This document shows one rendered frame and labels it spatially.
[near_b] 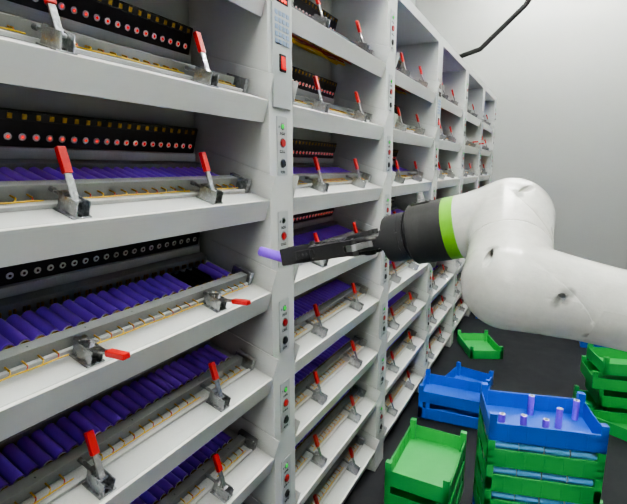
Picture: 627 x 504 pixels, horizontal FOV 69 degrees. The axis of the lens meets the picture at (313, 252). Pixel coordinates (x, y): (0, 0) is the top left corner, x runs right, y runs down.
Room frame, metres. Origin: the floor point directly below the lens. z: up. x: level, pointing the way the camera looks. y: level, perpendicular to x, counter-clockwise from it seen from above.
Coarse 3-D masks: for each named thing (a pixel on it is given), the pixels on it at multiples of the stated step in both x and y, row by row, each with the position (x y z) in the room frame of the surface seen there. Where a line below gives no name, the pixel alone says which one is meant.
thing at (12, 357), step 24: (192, 288) 0.82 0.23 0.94; (216, 288) 0.87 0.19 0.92; (240, 288) 0.91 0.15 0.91; (120, 312) 0.68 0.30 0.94; (144, 312) 0.71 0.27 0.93; (48, 336) 0.58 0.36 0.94; (72, 336) 0.60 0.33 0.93; (96, 336) 0.62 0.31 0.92; (0, 360) 0.51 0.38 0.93; (24, 360) 0.54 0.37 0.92
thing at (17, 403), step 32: (160, 256) 0.91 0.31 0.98; (224, 256) 1.01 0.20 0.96; (0, 288) 0.64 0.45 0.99; (32, 288) 0.68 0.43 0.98; (256, 288) 0.95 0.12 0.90; (160, 320) 0.73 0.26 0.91; (192, 320) 0.76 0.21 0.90; (224, 320) 0.82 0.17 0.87; (160, 352) 0.68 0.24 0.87; (0, 384) 0.50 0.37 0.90; (32, 384) 0.52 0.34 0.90; (64, 384) 0.53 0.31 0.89; (96, 384) 0.58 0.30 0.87; (0, 416) 0.47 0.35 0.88; (32, 416) 0.50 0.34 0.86
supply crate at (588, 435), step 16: (480, 400) 1.35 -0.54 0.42; (496, 400) 1.35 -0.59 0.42; (512, 400) 1.34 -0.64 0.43; (544, 400) 1.32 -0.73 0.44; (560, 400) 1.31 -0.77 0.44; (496, 416) 1.16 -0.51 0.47; (512, 416) 1.28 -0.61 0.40; (528, 416) 1.28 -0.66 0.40; (544, 416) 1.28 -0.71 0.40; (592, 416) 1.21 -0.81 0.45; (496, 432) 1.16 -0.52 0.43; (512, 432) 1.15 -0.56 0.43; (528, 432) 1.14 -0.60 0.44; (544, 432) 1.13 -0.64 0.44; (560, 432) 1.13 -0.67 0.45; (576, 432) 1.12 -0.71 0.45; (592, 432) 1.19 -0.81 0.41; (608, 432) 1.10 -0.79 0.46; (560, 448) 1.13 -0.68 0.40; (576, 448) 1.12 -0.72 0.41; (592, 448) 1.11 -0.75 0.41
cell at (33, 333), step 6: (12, 318) 0.61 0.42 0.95; (18, 318) 0.61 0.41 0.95; (12, 324) 0.60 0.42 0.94; (18, 324) 0.60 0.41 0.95; (24, 324) 0.60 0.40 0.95; (30, 324) 0.60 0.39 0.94; (18, 330) 0.59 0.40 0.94; (24, 330) 0.59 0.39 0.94; (30, 330) 0.59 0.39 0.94; (36, 330) 0.59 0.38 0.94; (30, 336) 0.58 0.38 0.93; (36, 336) 0.58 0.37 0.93
